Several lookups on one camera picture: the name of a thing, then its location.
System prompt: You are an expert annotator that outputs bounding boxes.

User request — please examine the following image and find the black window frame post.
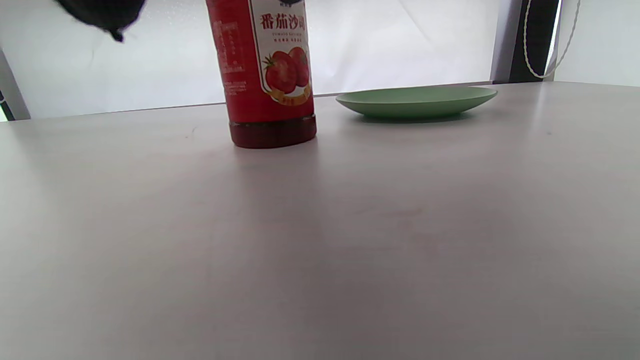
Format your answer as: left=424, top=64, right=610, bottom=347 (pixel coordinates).
left=509, top=0, right=560, bottom=84

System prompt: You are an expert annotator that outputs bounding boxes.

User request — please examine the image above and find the red ketchup bottle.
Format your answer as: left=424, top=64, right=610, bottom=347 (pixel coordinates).
left=206, top=0, right=317, bottom=149

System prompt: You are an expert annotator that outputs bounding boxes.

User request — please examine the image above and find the white blind cord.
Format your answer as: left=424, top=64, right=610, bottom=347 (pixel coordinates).
left=523, top=0, right=582, bottom=80

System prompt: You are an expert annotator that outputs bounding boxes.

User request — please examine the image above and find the green plate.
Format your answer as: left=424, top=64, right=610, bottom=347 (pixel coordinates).
left=335, top=86, right=498, bottom=120

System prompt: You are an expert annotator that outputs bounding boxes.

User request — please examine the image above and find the person's right hand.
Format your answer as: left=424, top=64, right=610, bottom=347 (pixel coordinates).
left=52, top=0, right=148, bottom=43

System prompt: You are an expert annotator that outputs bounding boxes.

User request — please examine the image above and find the white roller blind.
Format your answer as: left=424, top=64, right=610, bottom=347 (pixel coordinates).
left=0, top=0, right=502, bottom=121

